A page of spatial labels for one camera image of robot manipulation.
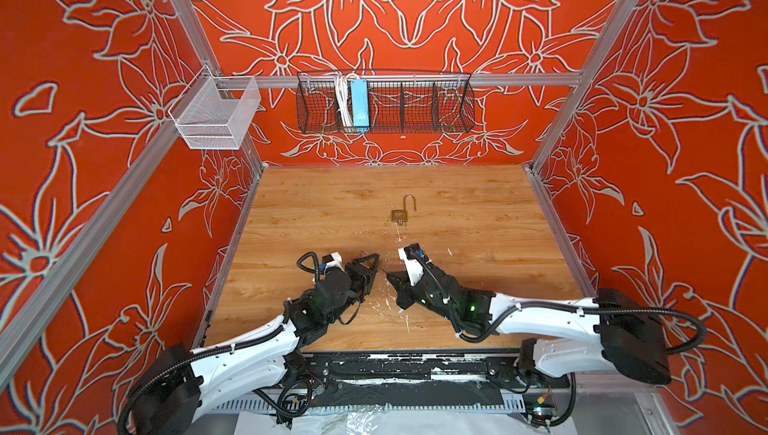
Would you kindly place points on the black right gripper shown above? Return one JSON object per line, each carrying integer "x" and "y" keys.
{"x": 402, "y": 287}

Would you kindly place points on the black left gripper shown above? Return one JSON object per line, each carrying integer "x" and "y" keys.
{"x": 363, "y": 274}

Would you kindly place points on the large brass padlock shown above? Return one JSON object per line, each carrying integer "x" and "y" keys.
{"x": 400, "y": 216}

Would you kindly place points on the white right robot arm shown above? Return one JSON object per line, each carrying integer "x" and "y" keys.
{"x": 605, "y": 333}

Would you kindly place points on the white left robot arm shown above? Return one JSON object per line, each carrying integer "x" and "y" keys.
{"x": 183, "y": 384}

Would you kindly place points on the light blue box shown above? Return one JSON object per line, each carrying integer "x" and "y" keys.
{"x": 360, "y": 104}

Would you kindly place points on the white mesh basket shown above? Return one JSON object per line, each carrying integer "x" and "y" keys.
{"x": 215, "y": 112}

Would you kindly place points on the aluminium left side bar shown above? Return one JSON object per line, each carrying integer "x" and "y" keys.
{"x": 23, "y": 332}

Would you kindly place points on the aluminium horizontal rear bar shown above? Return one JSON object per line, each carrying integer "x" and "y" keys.
{"x": 476, "y": 79}

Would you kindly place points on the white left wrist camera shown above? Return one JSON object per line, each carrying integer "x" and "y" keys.
{"x": 331, "y": 261}

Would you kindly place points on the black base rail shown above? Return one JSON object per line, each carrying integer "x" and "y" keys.
{"x": 452, "y": 379}

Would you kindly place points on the black wire basket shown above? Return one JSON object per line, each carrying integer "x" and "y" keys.
{"x": 394, "y": 107}

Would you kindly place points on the aluminium frame post right rear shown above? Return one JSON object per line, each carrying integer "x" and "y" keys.
{"x": 615, "y": 23}

